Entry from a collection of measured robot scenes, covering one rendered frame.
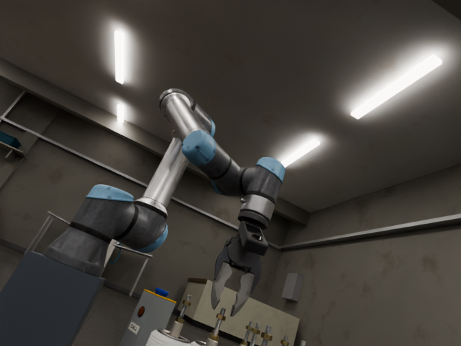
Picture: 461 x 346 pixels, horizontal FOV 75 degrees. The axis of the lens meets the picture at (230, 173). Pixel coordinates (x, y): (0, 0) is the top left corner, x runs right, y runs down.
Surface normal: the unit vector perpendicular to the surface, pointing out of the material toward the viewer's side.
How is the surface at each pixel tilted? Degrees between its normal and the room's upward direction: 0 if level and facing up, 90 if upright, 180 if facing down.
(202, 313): 90
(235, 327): 90
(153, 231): 90
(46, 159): 90
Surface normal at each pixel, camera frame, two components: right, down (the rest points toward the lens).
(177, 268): 0.32, -0.30
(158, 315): 0.69, -0.07
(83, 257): 0.67, -0.39
